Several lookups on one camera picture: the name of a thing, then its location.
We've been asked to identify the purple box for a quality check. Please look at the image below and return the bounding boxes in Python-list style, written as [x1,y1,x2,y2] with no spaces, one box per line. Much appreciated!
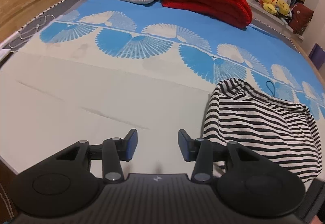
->
[309,43,325,70]

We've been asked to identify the blue white patterned bedsheet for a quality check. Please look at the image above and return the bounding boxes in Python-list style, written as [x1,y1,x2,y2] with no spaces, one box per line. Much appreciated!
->
[1,0,324,178]

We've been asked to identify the yellow plush toys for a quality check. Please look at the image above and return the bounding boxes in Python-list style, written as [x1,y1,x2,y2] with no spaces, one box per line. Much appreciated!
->
[256,0,293,23]

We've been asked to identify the person's right hand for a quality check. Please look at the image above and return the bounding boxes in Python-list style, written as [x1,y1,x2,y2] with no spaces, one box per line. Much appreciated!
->
[310,215,323,224]

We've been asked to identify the dark red bag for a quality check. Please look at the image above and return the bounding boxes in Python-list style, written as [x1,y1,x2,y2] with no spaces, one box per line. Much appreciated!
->
[289,3,314,35]

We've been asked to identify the grey mattress edge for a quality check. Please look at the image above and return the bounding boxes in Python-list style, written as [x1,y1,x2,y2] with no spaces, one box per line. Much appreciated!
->
[1,0,87,67]

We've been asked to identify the black white striped garment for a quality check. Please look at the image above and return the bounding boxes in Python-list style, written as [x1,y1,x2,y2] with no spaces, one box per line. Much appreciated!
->
[203,78,322,182]

